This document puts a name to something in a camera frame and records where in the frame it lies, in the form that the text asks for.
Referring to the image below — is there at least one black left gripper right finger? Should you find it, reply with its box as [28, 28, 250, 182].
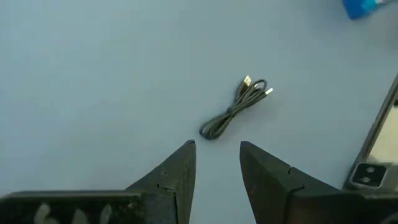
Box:
[239, 140, 343, 224]

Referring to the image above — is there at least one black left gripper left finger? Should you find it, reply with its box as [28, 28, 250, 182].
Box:
[124, 139, 198, 224]

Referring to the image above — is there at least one blue cardboard box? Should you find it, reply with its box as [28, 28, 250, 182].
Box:
[341, 0, 391, 21]

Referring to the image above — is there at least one black USB-C cable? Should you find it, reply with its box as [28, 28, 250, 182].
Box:
[198, 74, 275, 141]

